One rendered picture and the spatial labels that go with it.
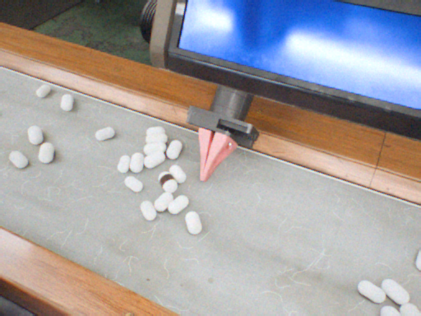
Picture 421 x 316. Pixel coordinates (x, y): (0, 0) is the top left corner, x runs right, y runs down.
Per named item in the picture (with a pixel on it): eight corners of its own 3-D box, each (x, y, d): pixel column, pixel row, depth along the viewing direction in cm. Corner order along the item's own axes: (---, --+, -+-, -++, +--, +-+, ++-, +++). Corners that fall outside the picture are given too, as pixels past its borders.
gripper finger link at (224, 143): (210, 184, 54) (233, 123, 54) (167, 168, 56) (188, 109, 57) (222, 188, 61) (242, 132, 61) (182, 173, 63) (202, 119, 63)
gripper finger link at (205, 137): (225, 190, 53) (248, 127, 54) (181, 174, 56) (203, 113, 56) (236, 192, 60) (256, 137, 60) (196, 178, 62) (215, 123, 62)
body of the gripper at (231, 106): (247, 137, 54) (266, 87, 54) (184, 116, 57) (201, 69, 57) (256, 145, 60) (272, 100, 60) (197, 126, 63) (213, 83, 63)
